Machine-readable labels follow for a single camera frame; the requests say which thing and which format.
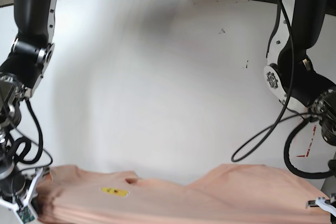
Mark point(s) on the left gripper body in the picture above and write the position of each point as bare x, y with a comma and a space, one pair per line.
327, 205

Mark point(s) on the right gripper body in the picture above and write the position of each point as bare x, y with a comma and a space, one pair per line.
18, 190

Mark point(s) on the peach T-shirt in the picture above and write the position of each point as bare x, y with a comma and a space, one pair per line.
229, 193

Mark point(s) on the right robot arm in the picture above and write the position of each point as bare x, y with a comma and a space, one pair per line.
21, 74

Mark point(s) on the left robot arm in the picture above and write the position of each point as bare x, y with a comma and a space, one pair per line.
290, 75

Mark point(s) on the red tape marking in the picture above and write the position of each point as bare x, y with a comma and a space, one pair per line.
305, 139

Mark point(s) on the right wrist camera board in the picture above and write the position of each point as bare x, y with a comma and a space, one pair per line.
26, 214

